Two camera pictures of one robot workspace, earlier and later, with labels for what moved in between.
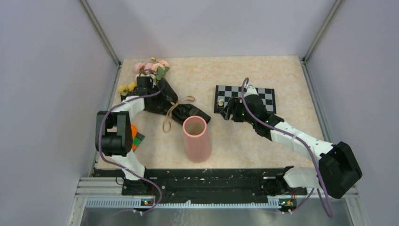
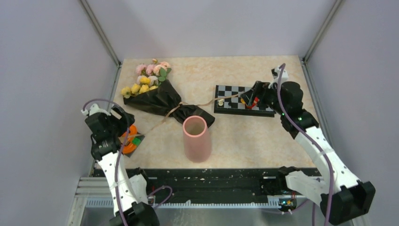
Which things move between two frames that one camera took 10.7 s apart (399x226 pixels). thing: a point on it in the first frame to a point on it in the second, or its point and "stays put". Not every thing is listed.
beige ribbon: x=167 y=125 to x=177 y=105
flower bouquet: x=157 y=96 stays put
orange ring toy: x=134 y=130 stays put
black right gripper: x=234 y=103 to x=259 y=87
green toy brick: x=136 y=141 stays put
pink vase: x=197 y=141 stays put
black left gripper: x=152 y=86 to x=125 y=121
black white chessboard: x=223 y=92 stays put
